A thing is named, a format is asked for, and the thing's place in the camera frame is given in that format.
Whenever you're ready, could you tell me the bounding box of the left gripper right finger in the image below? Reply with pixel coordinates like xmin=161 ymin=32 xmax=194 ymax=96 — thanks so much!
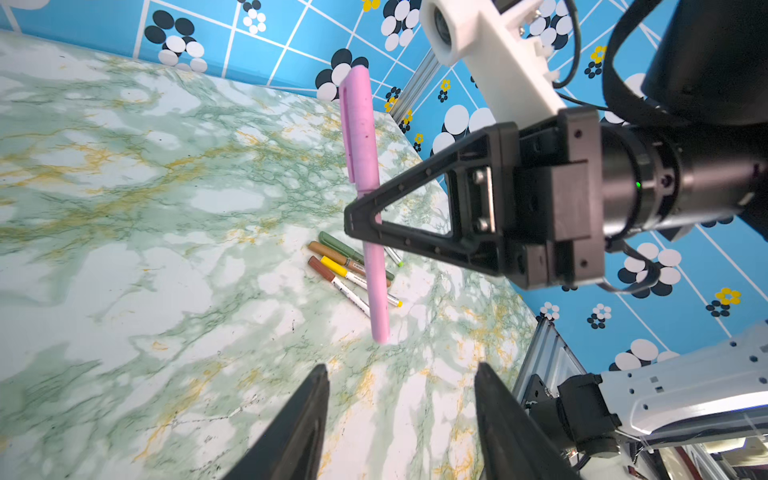
xmin=474 ymin=362 xmax=579 ymax=480

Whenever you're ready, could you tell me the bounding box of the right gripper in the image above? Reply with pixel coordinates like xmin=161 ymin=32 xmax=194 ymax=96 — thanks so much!
xmin=344 ymin=107 xmax=605 ymax=290

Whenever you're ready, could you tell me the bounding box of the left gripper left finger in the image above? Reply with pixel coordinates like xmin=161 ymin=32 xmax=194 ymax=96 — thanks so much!
xmin=225 ymin=364 xmax=330 ymax=480

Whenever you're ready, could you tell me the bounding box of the pink fountain pen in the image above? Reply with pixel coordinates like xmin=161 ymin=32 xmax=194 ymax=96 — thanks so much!
xmin=339 ymin=65 xmax=390 ymax=345

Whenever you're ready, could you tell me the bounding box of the dark green fountain pen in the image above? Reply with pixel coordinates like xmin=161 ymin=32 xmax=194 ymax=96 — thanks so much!
xmin=318 ymin=231 xmax=366 ymax=271

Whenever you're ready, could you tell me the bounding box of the white pen yellow tip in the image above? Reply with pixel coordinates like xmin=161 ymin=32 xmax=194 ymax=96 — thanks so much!
xmin=321 ymin=256 xmax=403 ymax=308

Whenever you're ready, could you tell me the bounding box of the brown fountain pen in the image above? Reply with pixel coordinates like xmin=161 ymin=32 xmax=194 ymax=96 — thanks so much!
xmin=308 ymin=241 xmax=366 ymax=277

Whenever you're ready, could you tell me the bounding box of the white slim pen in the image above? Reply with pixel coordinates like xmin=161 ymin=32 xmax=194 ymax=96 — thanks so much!
xmin=308 ymin=256 xmax=370 ymax=316

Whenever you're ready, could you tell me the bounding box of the white pen green tip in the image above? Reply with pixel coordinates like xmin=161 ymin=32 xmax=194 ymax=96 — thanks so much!
xmin=384 ymin=247 xmax=404 ymax=268

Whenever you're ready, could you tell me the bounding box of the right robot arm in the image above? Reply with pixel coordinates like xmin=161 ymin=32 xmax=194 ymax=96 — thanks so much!
xmin=340 ymin=1 xmax=767 ymax=479

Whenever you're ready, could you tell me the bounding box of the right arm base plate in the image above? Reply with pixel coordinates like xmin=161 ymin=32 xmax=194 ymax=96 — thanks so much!
xmin=523 ymin=374 xmax=565 ymax=437

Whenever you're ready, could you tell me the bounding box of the aluminium front rail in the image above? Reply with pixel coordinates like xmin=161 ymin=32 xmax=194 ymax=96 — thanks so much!
xmin=512 ymin=320 xmax=586 ymax=406

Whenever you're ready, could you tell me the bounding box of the right corner aluminium post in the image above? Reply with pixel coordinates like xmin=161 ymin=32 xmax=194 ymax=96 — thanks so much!
xmin=390 ymin=49 xmax=442 ymax=123

